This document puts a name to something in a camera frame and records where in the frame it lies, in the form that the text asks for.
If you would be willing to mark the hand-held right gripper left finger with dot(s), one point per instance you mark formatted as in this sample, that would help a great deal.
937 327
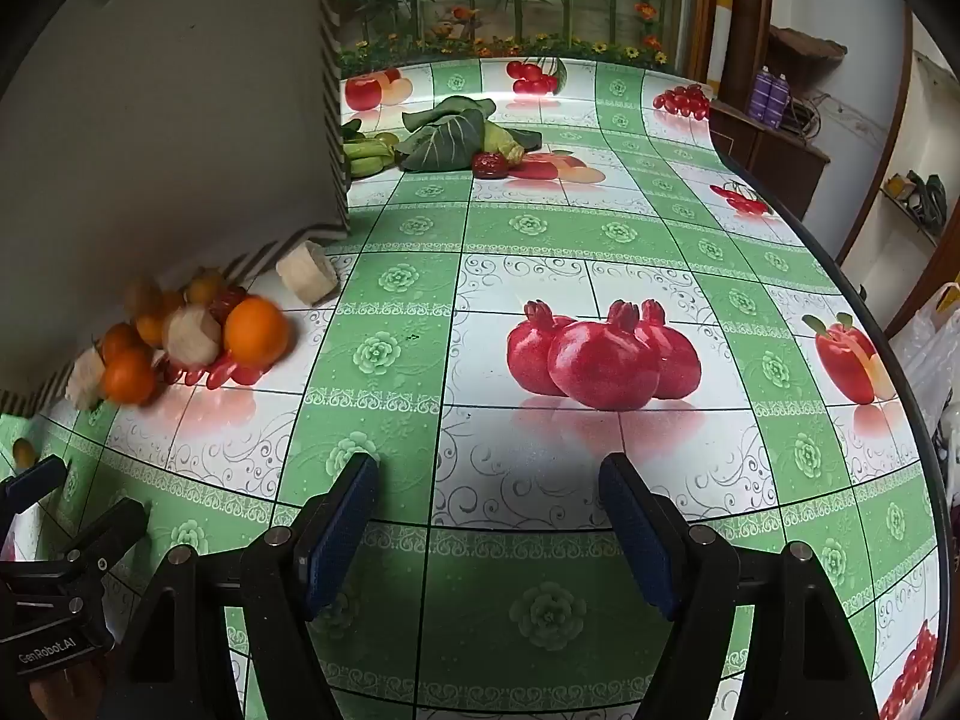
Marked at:
341 532

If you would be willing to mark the dark wooden cabinet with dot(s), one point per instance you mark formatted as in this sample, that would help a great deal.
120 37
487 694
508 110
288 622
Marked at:
765 142

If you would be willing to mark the white tray with striped rim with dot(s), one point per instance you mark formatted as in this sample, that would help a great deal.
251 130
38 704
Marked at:
165 127

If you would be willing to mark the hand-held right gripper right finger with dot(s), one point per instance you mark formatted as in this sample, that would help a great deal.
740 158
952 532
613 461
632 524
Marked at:
637 532

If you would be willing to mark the purple bottle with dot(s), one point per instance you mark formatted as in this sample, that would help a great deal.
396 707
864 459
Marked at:
763 94
780 99

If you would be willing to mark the bunch of green peppers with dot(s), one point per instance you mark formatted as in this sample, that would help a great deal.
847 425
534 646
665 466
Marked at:
367 155

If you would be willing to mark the corn cob with husk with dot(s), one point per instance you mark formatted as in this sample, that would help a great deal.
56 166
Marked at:
501 142

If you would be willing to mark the peeled sugarcane piece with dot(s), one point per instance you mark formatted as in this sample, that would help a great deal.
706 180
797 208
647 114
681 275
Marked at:
84 382
193 335
307 274

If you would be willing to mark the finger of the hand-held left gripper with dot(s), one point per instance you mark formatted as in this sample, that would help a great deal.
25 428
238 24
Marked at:
112 536
30 484

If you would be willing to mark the small orange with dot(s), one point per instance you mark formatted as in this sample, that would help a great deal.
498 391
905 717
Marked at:
150 328
129 384
118 339

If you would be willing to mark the fruit print green tablecloth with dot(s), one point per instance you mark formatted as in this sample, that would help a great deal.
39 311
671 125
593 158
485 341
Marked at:
525 255

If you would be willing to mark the yellow striped cloth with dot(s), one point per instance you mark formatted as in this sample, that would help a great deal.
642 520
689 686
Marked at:
724 15

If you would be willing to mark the large orange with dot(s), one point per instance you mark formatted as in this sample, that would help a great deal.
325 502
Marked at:
256 330

